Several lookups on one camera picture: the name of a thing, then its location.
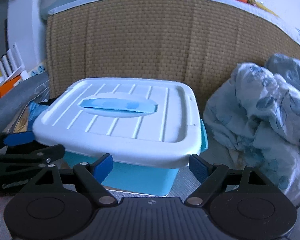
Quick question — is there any woven tan headboard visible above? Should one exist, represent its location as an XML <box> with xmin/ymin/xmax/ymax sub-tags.
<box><xmin>46</xmin><ymin>0</ymin><xmax>300</xmax><ymax>109</ymax></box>

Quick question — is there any white lid with blue handle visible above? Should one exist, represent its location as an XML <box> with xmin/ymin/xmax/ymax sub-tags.
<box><xmin>32</xmin><ymin>77</ymin><xmax>202</xmax><ymax>168</ymax></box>

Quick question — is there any white rack with orange box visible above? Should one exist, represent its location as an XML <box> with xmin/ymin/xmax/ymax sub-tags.
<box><xmin>0</xmin><ymin>43</ymin><xmax>30</xmax><ymax>99</ymax></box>

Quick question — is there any floral light blue blanket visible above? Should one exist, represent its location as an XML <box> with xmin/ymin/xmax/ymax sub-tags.
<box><xmin>203</xmin><ymin>54</ymin><xmax>300</xmax><ymax>212</ymax></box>

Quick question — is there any teal plastic storage bin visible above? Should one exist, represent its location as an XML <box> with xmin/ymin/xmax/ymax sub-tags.
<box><xmin>61</xmin><ymin>113</ymin><xmax>206</xmax><ymax>196</ymax></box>

